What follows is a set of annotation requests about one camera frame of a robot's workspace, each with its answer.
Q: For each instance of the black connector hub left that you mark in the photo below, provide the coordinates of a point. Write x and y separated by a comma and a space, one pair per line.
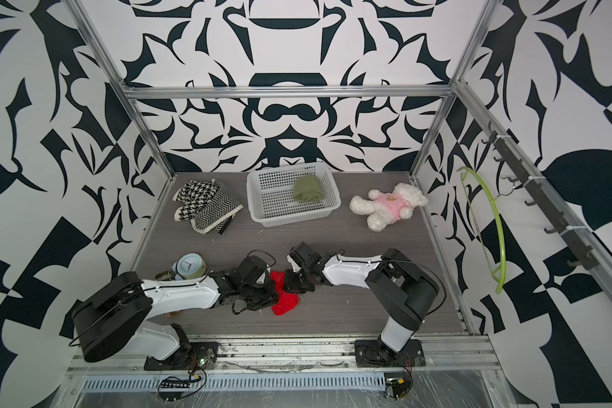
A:
174, 384

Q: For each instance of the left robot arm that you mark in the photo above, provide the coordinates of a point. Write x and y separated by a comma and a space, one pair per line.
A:
118, 319

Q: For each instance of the white slotted cable duct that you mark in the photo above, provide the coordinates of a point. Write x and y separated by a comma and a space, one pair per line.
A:
367, 381

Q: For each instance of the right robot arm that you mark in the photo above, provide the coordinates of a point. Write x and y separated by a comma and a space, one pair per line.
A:
405, 289

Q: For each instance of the white plastic basket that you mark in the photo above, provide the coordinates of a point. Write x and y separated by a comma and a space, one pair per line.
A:
270, 194

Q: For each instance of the white teddy bear pink shirt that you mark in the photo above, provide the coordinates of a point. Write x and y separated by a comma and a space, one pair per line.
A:
384, 209

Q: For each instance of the red knitted scarf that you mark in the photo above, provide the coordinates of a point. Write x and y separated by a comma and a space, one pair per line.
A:
286, 301

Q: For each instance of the light blue alarm clock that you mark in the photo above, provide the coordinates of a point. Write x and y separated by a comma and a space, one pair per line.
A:
188, 267

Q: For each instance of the green knitted scarf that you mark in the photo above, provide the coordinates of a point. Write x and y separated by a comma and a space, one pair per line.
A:
307, 189

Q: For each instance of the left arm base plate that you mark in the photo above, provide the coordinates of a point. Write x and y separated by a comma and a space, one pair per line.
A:
189, 358

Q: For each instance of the black connector hub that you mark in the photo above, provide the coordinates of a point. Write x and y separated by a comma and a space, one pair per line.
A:
397, 388
174, 384

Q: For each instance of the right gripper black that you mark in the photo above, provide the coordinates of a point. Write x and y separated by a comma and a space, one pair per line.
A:
289, 286

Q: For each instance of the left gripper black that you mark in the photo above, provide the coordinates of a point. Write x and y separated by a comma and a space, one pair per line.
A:
272, 295

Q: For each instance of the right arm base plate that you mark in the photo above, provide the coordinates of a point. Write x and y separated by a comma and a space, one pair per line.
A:
375, 354

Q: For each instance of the black white houndstooth scarf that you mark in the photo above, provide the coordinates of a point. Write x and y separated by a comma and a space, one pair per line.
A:
207, 205

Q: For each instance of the black connector hub right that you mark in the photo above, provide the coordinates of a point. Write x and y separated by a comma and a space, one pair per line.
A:
397, 388

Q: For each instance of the grey wall hook rail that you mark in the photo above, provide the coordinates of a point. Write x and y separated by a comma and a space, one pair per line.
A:
543, 196

